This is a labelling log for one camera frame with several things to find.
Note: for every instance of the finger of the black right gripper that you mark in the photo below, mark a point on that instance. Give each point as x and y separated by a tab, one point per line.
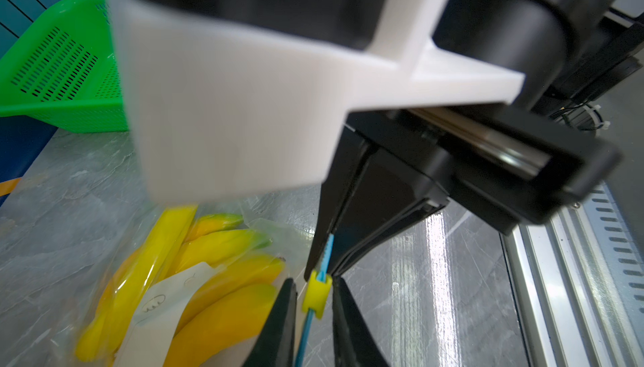
352	152

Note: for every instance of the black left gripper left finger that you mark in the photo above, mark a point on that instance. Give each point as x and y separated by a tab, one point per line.
275	344

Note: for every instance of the aluminium front rail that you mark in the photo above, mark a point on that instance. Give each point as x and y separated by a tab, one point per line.
577	282

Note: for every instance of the green plastic perforated basket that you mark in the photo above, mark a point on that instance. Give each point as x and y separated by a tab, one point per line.
63	70

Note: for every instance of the yellow zip slider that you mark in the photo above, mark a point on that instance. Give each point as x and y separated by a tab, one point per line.
317	293

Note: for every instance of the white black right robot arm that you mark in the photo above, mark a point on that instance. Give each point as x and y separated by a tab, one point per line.
606	60

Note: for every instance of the clear zip bag with bananas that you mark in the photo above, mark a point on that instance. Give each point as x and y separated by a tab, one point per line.
196	292

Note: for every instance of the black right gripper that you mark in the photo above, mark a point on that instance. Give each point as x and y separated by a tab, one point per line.
507	164

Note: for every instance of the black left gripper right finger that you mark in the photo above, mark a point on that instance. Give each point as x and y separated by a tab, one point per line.
353	342

